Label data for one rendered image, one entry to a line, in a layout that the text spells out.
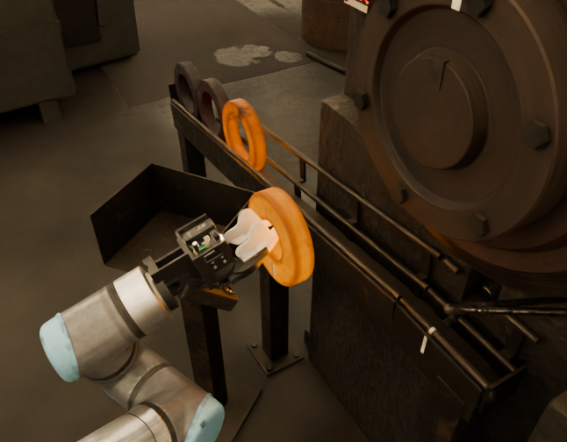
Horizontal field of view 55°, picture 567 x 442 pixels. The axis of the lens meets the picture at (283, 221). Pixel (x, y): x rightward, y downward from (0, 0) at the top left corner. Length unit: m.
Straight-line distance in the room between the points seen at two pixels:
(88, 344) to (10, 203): 1.79
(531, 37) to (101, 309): 0.59
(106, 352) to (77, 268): 1.32
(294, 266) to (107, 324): 0.27
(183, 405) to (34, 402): 1.01
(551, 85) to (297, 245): 0.42
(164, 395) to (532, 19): 0.63
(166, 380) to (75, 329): 0.15
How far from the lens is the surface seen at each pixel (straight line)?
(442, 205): 0.62
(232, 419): 1.60
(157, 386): 0.83
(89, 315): 0.78
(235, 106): 1.33
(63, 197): 2.47
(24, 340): 1.93
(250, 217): 0.82
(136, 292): 0.77
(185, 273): 0.79
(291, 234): 0.77
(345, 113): 1.08
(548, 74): 0.49
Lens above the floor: 1.38
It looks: 40 degrees down
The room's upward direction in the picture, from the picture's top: straight up
